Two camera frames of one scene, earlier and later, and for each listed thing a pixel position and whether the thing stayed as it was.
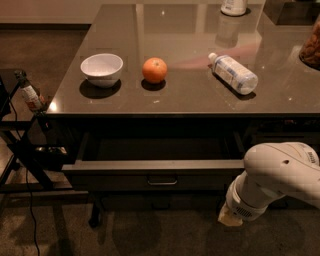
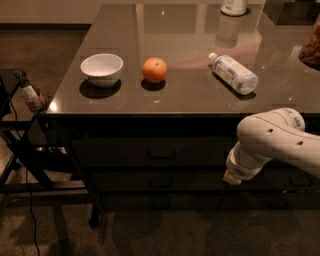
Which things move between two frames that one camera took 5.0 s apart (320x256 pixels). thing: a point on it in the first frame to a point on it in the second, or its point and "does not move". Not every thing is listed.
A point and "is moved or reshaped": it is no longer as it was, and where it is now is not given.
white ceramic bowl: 102,70 does not move
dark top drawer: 145,161 is moved or reshaped
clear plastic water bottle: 234,73 does not move
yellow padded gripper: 240,205 to 235,168
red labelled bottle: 30,94 does not move
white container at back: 233,7 does not move
